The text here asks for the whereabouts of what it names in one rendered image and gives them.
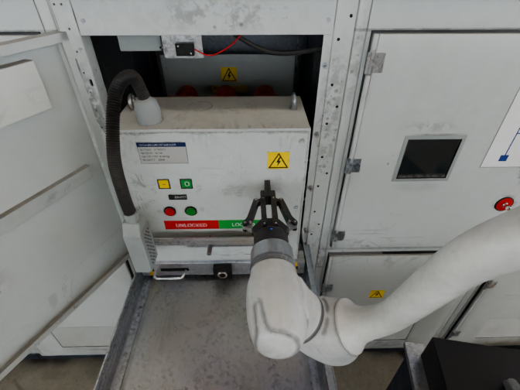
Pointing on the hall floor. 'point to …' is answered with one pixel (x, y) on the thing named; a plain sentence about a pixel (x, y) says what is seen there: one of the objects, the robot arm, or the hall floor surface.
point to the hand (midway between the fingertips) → (267, 192)
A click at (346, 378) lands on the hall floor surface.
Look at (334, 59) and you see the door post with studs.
